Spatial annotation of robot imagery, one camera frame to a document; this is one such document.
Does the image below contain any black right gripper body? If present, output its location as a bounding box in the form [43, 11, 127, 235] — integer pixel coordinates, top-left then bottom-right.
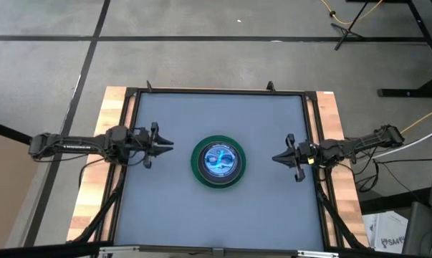
[285, 133, 322, 183]

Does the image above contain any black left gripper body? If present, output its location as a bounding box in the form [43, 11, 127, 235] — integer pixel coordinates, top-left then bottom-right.
[129, 122, 160, 169]

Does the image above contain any large green plastic plate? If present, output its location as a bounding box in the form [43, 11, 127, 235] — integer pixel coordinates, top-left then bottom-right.
[190, 135, 248, 190]

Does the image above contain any wooden table board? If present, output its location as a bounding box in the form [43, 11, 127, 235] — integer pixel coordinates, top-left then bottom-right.
[314, 91, 370, 248]
[65, 85, 138, 243]

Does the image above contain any white printed cardboard box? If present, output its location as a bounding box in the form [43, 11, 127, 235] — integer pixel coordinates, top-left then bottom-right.
[362, 210, 409, 254]

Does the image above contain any black tripod stand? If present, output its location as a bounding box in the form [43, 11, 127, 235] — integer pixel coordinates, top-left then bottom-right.
[330, 0, 370, 51]

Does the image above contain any dark grey panel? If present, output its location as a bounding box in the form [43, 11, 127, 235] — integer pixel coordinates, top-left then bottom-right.
[401, 121, 432, 257]

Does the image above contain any brown cardboard panel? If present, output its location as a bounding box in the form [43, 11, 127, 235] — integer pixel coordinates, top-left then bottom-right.
[0, 130, 41, 241]

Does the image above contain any black table frame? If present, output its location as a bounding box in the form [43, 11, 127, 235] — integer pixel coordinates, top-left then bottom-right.
[67, 80, 373, 252]

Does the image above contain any aluminium camera mount bar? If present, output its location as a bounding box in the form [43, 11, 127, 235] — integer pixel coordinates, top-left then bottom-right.
[99, 244, 340, 258]

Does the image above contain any thin black cable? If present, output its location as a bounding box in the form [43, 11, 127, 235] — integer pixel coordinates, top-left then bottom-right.
[373, 157, 432, 201]

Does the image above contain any white cable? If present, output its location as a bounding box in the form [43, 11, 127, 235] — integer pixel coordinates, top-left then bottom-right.
[371, 125, 432, 161]

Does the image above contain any black desk frame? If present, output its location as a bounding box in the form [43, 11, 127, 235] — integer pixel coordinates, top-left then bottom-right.
[376, 0, 432, 98]

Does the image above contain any yellow cable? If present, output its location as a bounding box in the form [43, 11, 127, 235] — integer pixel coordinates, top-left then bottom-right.
[401, 103, 432, 134]
[319, 0, 385, 26]

